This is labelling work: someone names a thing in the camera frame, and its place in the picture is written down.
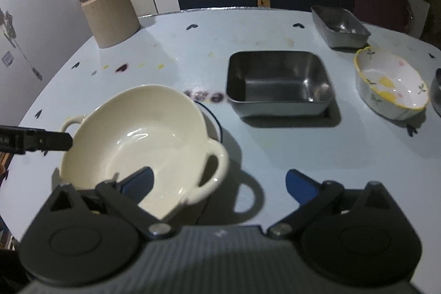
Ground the small round steel bowl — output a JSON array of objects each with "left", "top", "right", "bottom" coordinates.
[{"left": 429, "top": 68, "right": 441, "bottom": 118}]

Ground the floral bowl yellow rim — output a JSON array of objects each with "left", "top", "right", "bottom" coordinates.
[{"left": 354, "top": 46, "right": 431, "bottom": 121}]

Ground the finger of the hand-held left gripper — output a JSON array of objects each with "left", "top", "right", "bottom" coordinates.
[{"left": 0, "top": 124, "right": 74, "bottom": 155}]

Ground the white floral plate blue rim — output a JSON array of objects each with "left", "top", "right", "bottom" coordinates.
[{"left": 192, "top": 99, "right": 225, "bottom": 147}]

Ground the cream bowl with handles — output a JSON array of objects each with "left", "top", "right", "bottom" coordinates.
[{"left": 59, "top": 84, "right": 230, "bottom": 223}]

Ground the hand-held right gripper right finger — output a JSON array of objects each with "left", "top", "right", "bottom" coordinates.
[{"left": 267, "top": 169, "right": 397, "bottom": 240}]

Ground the steel rectangular tray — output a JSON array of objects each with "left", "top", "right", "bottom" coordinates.
[
  {"left": 225, "top": 50, "right": 335, "bottom": 118},
  {"left": 310, "top": 5, "right": 372, "bottom": 50}
]

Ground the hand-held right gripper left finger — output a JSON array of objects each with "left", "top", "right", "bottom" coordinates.
[{"left": 50, "top": 166, "right": 173, "bottom": 240}]

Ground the beige jug with steel lid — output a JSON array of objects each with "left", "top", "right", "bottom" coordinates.
[{"left": 76, "top": 0, "right": 141, "bottom": 49}]

